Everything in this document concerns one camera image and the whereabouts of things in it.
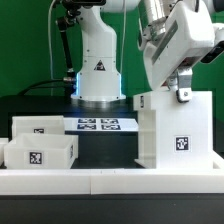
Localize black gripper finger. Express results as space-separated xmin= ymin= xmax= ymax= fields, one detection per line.
xmin=176 ymin=67 xmax=193 ymax=103

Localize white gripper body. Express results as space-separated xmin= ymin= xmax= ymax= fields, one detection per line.
xmin=143 ymin=2 xmax=215 ymax=90

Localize white drawer cabinet frame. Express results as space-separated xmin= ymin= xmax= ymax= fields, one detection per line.
xmin=134 ymin=91 xmax=213 ymax=170

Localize white drawer box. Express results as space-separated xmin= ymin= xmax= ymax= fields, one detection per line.
xmin=12 ymin=116 xmax=65 ymax=138
xmin=4 ymin=133 xmax=78 ymax=169

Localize white front drawer box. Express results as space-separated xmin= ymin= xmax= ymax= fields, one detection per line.
xmin=4 ymin=133 xmax=78 ymax=169

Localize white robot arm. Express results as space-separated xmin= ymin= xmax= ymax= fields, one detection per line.
xmin=74 ymin=0 xmax=224 ymax=102

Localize white marker sheet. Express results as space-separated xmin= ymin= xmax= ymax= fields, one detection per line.
xmin=64 ymin=117 xmax=138 ymax=132

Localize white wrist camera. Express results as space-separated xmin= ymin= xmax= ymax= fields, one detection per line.
xmin=201 ymin=23 xmax=224 ymax=64

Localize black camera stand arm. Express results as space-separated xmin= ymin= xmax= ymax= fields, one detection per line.
xmin=56 ymin=0 xmax=81 ymax=98

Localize white border rail frame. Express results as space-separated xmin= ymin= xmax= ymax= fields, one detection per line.
xmin=0 ymin=137 xmax=224 ymax=196

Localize white cable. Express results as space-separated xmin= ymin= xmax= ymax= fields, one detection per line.
xmin=47 ymin=0 xmax=59 ymax=81

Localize black cable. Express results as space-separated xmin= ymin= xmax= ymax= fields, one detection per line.
xmin=16 ymin=78 xmax=73 ymax=97

